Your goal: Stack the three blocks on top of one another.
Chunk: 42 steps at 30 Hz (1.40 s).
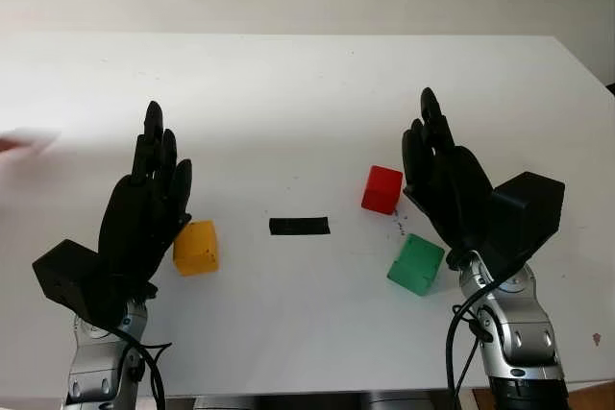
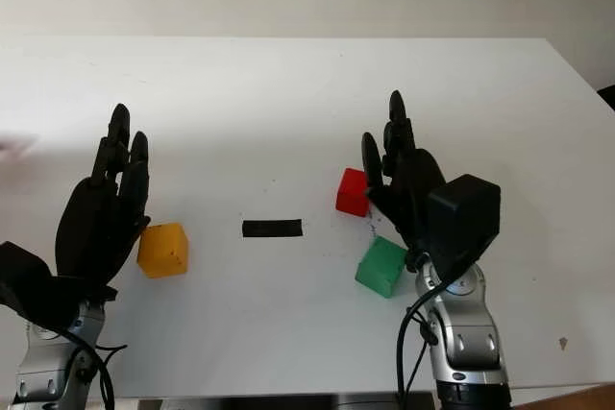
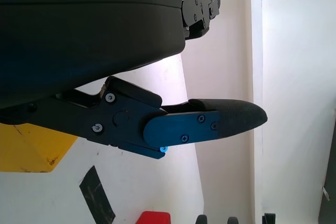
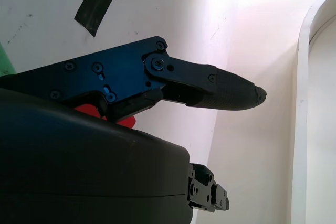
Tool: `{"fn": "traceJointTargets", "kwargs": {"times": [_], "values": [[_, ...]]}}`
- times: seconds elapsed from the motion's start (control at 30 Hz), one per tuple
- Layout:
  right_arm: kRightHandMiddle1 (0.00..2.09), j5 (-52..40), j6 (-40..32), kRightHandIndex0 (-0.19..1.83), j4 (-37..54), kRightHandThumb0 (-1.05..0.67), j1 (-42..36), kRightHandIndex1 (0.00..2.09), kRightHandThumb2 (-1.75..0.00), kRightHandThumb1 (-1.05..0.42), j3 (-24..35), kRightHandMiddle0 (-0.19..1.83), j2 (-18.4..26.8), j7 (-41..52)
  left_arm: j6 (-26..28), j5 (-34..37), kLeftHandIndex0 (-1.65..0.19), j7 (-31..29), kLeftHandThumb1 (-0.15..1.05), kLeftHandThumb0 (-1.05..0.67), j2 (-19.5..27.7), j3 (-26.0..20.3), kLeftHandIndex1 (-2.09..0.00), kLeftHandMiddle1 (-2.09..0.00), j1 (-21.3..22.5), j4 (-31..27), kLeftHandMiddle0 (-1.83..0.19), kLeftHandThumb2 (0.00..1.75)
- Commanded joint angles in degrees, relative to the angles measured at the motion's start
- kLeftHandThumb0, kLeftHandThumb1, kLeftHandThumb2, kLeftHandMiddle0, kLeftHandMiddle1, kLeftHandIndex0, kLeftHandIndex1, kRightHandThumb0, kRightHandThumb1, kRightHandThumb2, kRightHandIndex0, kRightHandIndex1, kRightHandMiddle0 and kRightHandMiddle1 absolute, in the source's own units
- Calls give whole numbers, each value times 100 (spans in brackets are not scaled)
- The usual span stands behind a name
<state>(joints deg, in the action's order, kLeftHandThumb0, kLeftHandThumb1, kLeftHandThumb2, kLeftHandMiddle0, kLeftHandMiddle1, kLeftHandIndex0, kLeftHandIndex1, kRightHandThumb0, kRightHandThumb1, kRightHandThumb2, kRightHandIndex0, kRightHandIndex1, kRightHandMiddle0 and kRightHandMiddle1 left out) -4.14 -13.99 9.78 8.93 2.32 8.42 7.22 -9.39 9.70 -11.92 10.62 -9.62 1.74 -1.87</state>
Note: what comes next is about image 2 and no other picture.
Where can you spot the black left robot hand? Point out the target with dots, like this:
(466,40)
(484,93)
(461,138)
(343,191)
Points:
(91,227)

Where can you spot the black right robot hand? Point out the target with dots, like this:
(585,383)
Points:
(408,189)

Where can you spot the red wooden block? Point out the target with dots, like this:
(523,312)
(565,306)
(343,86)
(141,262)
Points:
(351,191)

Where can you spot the yellow wooden block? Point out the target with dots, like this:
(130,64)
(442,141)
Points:
(163,251)

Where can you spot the green wooden block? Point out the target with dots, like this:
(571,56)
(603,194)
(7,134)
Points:
(379,266)

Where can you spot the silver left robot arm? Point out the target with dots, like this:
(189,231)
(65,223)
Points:
(43,371)

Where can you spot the black tape strip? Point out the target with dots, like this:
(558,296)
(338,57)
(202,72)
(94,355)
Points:
(272,229)

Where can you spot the small brown scrap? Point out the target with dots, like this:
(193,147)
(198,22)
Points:
(563,343)

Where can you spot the dark chair part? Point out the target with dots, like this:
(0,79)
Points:
(609,97)

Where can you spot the grey robot torso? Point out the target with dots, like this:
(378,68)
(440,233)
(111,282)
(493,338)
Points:
(288,404)

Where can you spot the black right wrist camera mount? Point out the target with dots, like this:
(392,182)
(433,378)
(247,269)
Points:
(463,223)

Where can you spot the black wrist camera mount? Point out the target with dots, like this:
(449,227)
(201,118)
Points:
(463,223)
(24,280)

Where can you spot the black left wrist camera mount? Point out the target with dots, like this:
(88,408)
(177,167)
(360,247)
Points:
(24,280)

